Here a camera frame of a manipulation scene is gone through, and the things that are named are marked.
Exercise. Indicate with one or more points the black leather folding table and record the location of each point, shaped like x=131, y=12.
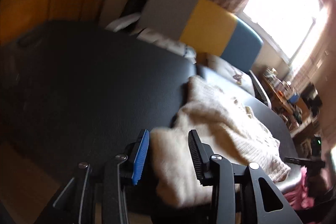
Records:
x=73, y=92

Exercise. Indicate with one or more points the pink cloth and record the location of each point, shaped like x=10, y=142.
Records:
x=309, y=188

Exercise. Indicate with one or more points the grey yellow blue sofa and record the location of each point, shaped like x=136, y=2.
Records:
x=205, y=26

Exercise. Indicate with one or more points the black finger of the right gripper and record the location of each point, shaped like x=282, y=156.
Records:
x=308, y=163

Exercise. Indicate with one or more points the cream knitted sweater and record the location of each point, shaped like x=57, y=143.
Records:
x=224, y=123

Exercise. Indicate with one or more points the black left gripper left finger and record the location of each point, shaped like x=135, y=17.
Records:
x=75, y=201

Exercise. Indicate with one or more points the cluttered wooden shelf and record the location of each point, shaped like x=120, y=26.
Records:
x=299, y=111

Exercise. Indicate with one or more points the cat print cushion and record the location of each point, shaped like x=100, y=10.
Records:
x=153, y=37

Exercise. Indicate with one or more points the deer print cushion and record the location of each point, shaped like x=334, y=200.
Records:
x=231, y=73

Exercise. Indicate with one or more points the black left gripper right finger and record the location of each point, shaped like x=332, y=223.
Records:
x=260, y=200

